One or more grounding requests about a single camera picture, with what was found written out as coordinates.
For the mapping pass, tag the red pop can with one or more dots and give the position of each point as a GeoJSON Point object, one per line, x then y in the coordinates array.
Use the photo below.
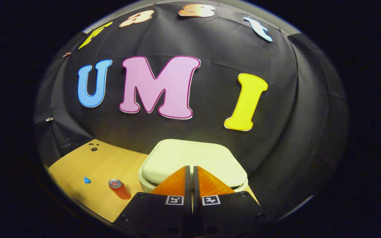
{"type": "Point", "coordinates": [120, 190]}

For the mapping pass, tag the pale green garbage bin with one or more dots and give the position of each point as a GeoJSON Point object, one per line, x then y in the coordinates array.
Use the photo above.
{"type": "Point", "coordinates": [193, 155]}

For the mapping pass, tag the blue paper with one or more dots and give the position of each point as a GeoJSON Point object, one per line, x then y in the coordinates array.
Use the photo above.
{"type": "Point", "coordinates": [87, 180]}

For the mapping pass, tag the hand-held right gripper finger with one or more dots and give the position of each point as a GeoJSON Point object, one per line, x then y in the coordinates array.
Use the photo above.
{"type": "Point", "coordinates": [195, 185]}
{"type": "Point", "coordinates": [188, 185]}

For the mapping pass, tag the black backdrop cloth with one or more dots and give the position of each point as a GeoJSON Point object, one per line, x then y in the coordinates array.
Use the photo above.
{"type": "Point", "coordinates": [210, 132]}

